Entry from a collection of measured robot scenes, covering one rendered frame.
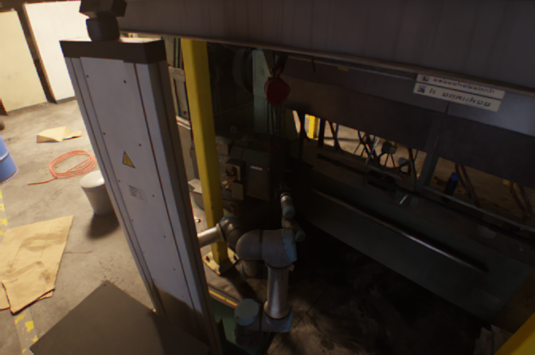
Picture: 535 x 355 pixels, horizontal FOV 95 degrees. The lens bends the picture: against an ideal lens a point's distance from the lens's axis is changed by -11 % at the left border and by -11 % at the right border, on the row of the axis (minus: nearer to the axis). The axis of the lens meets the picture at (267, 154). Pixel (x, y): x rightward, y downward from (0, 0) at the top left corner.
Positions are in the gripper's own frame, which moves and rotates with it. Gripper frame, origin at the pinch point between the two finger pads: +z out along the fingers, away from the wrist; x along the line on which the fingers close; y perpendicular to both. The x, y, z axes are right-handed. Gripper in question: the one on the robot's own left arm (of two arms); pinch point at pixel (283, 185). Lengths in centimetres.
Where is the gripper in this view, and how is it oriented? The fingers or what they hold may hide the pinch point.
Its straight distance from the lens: 202.3
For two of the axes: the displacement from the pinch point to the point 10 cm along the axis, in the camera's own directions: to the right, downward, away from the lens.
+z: -1.0, -4.9, 8.6
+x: -10.0, 0.5, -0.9
